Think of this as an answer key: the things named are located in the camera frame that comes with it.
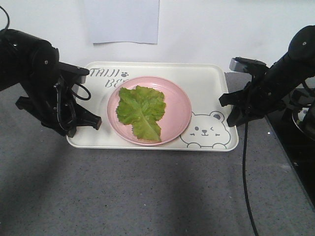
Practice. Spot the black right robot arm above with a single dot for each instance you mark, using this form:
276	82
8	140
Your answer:
298	63

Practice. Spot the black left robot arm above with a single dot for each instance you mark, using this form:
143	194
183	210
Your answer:
34	64

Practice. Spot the white paper sheet on wall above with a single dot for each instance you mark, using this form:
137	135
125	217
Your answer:
133	21

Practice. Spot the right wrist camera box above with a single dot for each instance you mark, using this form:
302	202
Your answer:
245	65

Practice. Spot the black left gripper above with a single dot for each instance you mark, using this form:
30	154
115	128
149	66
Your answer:
52	102

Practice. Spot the green lettuce leaf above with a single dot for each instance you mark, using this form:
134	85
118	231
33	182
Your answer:
142	108

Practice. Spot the pink round plate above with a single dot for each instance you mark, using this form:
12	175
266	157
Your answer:
177	112

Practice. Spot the cream bear serving tray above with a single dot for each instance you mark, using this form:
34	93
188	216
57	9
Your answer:
203	84

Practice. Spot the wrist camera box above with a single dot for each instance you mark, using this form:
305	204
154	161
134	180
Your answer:
73	74
245	65

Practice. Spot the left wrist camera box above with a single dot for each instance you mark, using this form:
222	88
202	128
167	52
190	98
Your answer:
73	74

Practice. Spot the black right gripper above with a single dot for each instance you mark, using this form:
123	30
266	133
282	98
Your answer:
262	95

